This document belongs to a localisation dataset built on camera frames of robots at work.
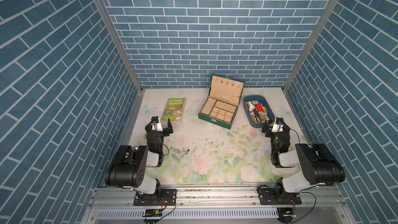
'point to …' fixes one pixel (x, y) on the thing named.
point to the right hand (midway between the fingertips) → (276, 122)
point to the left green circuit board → (154, 212)
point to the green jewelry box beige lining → (221, 105)
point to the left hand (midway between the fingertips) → (164, 119)
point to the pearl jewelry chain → (183, 151)
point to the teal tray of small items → (257, 111)
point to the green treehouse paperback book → (173, 110)
